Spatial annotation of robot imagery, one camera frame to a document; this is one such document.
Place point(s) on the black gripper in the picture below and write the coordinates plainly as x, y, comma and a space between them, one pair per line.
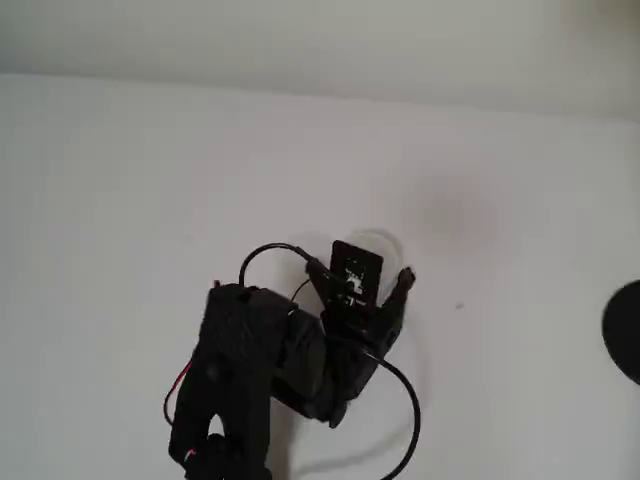
381, 334

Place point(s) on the white round object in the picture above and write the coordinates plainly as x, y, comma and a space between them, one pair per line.
392, 257

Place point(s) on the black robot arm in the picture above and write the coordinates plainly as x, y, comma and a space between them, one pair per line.
230, 350

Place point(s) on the black round object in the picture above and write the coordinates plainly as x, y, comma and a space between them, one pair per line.
625, 335

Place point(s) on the black square camera board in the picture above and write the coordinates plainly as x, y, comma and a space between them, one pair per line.
357, 272

